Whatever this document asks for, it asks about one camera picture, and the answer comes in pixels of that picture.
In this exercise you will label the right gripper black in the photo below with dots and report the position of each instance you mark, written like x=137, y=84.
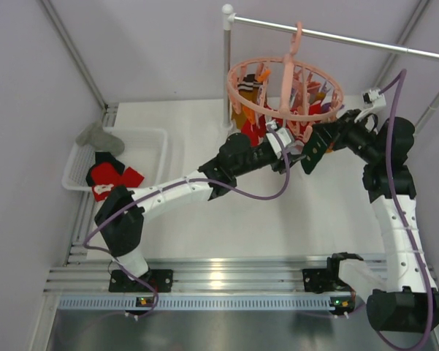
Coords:
x=332, y=132

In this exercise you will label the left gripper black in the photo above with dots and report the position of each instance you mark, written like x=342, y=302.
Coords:
x=278, y=164

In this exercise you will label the pink round clip hanger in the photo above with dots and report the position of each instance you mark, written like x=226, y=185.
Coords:
x=276, y=86

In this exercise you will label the grey sock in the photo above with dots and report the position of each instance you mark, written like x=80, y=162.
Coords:
x=95, y=136

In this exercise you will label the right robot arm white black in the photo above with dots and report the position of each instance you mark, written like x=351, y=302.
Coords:
x=407, y=300

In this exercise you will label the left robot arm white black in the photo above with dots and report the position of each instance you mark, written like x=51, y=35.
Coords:
x=123, y=214

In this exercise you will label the red hanging sock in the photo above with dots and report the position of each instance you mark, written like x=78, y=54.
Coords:
x=254, y=126

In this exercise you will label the pink striped yellow-toe sock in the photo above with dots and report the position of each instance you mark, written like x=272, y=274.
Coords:
x=317, y=93

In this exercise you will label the white plastic basket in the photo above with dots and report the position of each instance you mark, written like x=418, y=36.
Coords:
x=145, y=151

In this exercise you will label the red santa sock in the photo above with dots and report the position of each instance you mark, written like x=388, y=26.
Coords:
x=103, y=178

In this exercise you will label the black sock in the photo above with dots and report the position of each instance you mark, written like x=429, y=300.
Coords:
x=107, y=157

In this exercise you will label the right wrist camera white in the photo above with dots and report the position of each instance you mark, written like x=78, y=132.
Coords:
x=373, y=98

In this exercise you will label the right black mount plate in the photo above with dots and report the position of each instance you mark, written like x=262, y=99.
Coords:
x=317, y=280

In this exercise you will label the black mount plate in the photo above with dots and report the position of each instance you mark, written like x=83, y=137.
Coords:
x=159, y=279
x=317, y=280

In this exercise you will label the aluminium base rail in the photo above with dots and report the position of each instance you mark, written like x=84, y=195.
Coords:
x=203, y=285

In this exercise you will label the left black mount plate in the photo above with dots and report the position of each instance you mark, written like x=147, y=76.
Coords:
x=159, y=279

